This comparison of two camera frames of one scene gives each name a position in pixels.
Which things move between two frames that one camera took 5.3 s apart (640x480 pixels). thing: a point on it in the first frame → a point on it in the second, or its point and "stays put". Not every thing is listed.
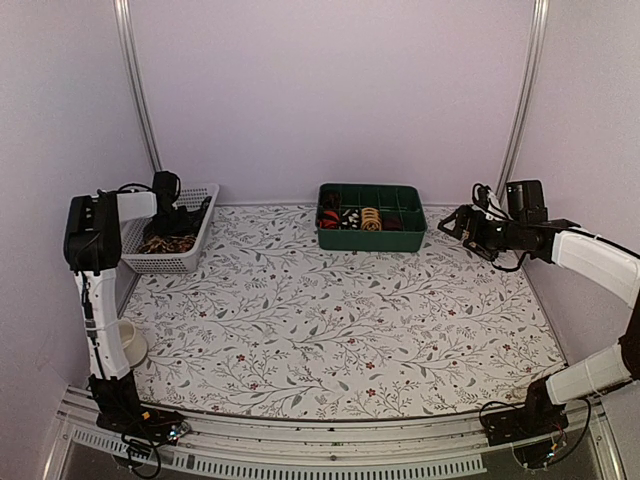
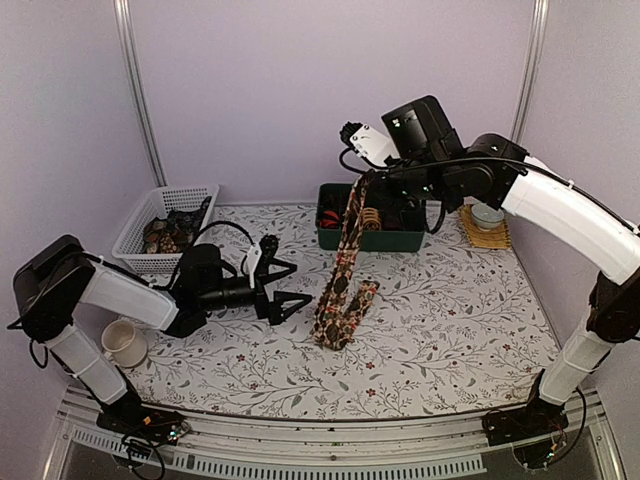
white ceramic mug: x=134 y=344 stays put
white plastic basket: x=132 y=232 stays put
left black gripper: x=185 y=224 → x=273 y=310
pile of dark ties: x=179 y=243 stays put
